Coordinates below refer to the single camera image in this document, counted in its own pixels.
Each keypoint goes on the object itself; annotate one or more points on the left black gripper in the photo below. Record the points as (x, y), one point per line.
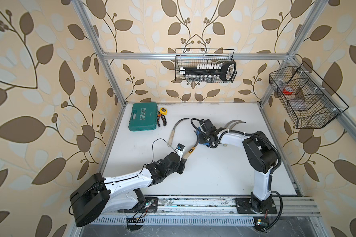
(182, 166)

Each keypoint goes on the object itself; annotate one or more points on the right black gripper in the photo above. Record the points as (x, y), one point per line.
(200, 139)

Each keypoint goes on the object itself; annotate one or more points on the blue grey microfiber rag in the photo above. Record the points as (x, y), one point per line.
(203, 135)

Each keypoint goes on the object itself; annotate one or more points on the sickle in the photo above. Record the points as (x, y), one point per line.
(178, 133)
(191, 150)
(235, 123)
(227, 125)

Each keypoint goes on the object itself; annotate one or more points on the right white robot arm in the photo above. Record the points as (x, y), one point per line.
(262, 155)

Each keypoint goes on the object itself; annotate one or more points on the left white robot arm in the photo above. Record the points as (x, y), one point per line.
(99, 195)

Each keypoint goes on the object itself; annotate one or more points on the yellow tape measure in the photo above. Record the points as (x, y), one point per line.
(163, 111)

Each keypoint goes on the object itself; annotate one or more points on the green plastic tool case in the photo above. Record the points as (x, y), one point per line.
(143, 117)

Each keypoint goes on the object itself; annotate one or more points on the red item in basket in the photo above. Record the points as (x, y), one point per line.
(288, 91)

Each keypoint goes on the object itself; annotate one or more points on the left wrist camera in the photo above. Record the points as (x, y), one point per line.
(180, 149)

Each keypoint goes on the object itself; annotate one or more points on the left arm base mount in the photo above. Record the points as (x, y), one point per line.
(142, 203)

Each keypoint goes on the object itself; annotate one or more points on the rear black wire basket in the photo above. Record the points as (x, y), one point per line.
(193, 56)

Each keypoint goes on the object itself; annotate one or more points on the black wire basket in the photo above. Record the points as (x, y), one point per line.
(193, 56)
(315, 102)

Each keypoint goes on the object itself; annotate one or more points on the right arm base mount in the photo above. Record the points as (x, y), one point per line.
(253, 205)

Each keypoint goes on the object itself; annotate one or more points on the right black wire basket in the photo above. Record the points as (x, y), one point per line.
(315, 102)

